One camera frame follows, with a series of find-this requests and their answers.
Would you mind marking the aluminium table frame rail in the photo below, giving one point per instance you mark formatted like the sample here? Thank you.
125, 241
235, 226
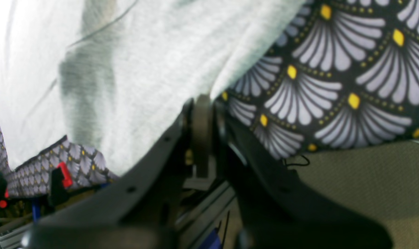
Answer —
202, 222

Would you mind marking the fan patterned tablecloth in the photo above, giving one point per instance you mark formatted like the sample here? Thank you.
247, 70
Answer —
343, 74

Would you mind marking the red black table clamp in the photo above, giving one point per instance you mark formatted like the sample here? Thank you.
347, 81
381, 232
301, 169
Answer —
59, 182

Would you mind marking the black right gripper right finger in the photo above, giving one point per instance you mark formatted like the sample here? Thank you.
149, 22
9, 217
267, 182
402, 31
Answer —
278, 210

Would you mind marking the light grey T-shirt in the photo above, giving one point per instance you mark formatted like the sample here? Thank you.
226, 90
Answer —
114, 74

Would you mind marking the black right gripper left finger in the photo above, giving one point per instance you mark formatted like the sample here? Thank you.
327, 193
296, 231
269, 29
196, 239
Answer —
136, 212

